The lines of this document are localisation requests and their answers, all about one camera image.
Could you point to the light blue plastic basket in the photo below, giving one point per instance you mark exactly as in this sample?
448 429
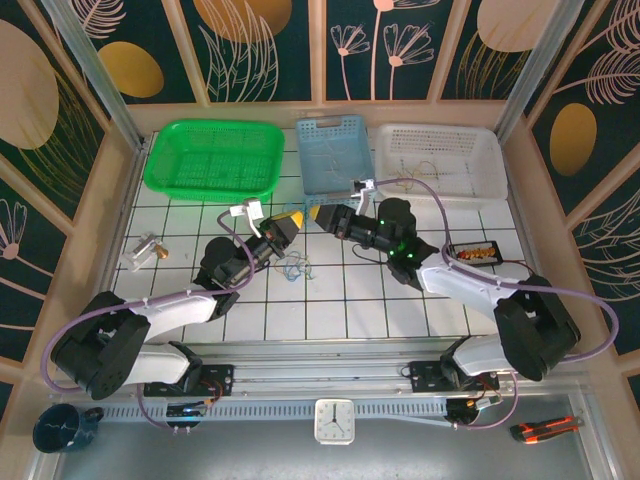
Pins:
310 175

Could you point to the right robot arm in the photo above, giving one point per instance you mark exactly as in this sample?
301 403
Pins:
465 285

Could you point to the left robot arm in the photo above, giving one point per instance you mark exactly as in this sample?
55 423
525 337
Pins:
170 307

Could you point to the white plastic basket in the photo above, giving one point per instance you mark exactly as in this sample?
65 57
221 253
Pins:
450 145

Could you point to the green plastic basket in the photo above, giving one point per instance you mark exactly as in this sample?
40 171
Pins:
215 150

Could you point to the black controller board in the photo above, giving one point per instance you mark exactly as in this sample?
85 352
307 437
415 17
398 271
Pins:
187 412
470 407

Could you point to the white square clock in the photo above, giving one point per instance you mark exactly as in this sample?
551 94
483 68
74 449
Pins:
334 421

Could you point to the dark blue mug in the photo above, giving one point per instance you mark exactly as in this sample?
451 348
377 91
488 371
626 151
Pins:
57 430

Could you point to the orange black utility knife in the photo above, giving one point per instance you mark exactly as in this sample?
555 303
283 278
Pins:
545 430

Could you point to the aluminium side rail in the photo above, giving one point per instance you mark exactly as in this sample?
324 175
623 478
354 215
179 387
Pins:
125 210
530 225

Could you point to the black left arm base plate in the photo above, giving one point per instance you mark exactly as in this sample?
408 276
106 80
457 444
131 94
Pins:
220 380

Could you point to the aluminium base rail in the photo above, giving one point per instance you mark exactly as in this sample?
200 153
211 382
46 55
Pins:
320 370

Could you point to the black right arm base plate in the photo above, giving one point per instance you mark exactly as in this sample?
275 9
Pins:
425 377

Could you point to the aluminium frame post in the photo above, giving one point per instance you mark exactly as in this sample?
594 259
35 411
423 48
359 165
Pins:
540 70
95 75

